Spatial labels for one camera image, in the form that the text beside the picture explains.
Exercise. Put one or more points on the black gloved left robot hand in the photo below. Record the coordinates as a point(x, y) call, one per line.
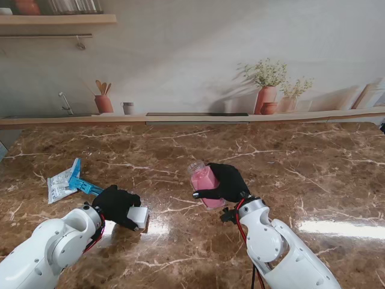
point(115, 204)

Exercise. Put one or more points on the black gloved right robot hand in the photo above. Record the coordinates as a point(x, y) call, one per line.
point(230, 183)

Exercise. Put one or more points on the white square bottle cap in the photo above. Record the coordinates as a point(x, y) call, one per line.
point(139, 215)

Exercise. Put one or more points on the clear bottle with pink seasoning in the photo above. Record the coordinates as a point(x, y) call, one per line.
point(203, 180)

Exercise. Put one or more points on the blue plastic bag clip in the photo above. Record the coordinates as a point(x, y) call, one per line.
point(85, 186)

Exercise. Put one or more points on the white blue printed salt bag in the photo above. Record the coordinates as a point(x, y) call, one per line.
point(58, 186)

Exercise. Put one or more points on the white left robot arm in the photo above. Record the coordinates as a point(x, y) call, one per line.
point(36, 256)

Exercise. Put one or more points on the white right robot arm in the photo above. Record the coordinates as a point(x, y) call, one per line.
point(279, 253)

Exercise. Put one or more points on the pale blue box at table edge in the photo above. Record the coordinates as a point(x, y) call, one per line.
point(2, 150)

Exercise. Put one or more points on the printed kitchen backdrop banner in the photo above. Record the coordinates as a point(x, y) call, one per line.
point(180, 60)

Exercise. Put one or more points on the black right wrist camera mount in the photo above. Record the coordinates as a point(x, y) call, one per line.
point(228, 215)

